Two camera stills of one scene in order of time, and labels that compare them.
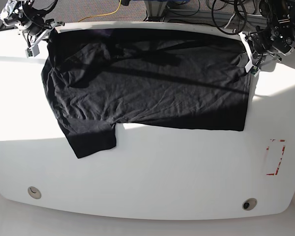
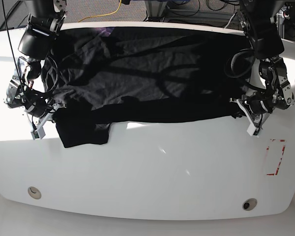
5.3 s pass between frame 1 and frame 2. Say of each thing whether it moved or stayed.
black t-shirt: stayed
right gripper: moved
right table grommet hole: stayed
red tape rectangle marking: stayed
